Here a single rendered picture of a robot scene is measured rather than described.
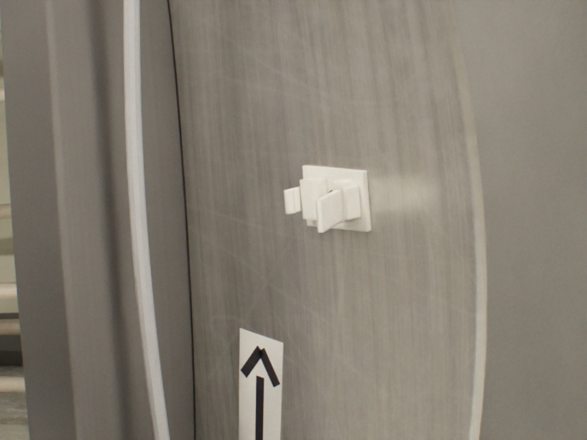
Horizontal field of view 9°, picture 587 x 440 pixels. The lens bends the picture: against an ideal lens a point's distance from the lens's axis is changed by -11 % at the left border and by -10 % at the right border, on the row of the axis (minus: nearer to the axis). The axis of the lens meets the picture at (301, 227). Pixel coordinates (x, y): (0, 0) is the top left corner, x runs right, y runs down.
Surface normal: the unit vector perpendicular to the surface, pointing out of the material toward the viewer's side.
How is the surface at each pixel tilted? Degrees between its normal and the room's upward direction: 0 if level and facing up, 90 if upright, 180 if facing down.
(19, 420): 0
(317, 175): 90
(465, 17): 90
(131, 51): 91
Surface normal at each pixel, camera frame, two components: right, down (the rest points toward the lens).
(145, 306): 0.07, 0.20
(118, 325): 0.72, 0.17
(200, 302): -0.70, 0.18
